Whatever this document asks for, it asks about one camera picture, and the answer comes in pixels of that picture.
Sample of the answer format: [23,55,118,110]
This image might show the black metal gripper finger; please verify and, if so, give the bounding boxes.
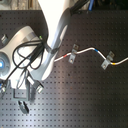
[18,101,29,114]
[0,81,6,99]

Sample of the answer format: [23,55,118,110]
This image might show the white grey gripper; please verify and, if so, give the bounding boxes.
[0,26,46,102]

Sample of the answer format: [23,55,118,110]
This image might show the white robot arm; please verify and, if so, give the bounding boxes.
[0,0,89,114]

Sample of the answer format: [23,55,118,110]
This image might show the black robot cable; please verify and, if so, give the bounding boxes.
[5,39,47,98]

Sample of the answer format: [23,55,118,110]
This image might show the metal cable clip lower left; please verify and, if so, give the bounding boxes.
[68,54,75,64]

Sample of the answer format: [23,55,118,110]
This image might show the metal cable clip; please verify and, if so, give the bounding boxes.
[101,60,109,70]
[68,54,75,64]
[72,44,79,53]
[107,51,114,61]

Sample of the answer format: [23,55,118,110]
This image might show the metal cable clip upper left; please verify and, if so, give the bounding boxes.
[72,44,79,53]

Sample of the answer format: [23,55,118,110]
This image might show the white cable with coloured bands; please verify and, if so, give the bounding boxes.
[54,47,128,66]

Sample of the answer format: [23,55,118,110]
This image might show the metal cable clip lower right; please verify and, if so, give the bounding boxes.
[101,60,109,70]

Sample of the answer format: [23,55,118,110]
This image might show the metal cable clip upper right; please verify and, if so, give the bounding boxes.
[107,51,114,61]

